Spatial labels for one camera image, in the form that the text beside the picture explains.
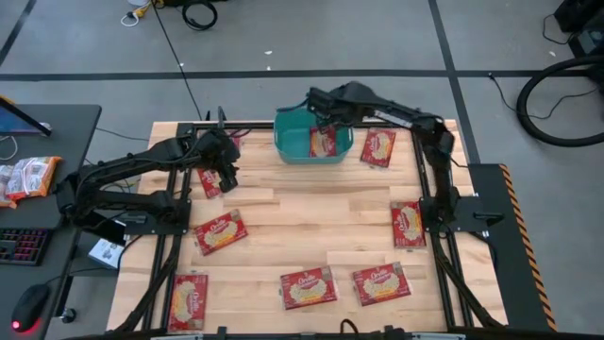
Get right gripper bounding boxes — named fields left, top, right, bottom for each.
left=306, top=86, right=353, bottom=138

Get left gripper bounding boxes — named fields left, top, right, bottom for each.
left=198, top=127, right=241, bottom=194

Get teal plastic basket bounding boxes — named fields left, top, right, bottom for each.
left=273, top=107, right=355, bottom=165

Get black flat panel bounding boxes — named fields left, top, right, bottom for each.
left=70, top=210, right=127, bottom=246

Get small white box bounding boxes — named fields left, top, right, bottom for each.
left=88, top=237, right=126, bottom=270

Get black side desk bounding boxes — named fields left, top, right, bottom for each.
left=0, top=103, right=103, bottom=340

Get snack packets on desk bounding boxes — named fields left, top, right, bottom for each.
left=5, top=155, right=63, bottom=202

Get black backlit keyboard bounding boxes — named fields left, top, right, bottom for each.
left=0, top=228, right=53, bottom=267

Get black hazard-striped platform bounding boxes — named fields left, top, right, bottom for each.
left=468, top=162, right=559, bottom=332

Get black-framed monitor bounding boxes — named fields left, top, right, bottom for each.
left=0, top=93, right=53, bottom=138

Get white orange snack bag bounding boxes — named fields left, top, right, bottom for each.
left=0, top=164, right=18, bottom=210

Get black computer mouse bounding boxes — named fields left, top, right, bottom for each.
left=9, top=282, right=51, bottom=334

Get black floor equipment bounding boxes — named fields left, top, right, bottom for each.
left=552, top=0, right=604, bottom=59

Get black aluminium table frame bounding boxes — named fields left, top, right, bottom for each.
left=112, top=120, right=506, bottom=340

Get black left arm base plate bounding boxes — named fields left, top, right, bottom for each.
left=123, top=197, right=193, bottom=236

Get thin black floor cable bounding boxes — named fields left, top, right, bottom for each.
left=488, top=72, right=599, bottom=120
left=151, top=0, right=205, bottom=123

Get coiled black cable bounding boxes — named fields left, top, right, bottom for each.
left=181, top=0, right=219, bottom=32

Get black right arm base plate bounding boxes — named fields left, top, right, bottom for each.
left=418, top=195, right=505, bottom=233

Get white cable with plug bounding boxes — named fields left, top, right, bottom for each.
left=120, top=0, right=152, bottom=27

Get large black hose loop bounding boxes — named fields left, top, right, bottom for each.
left=515, top=55, right=604, bottom=148

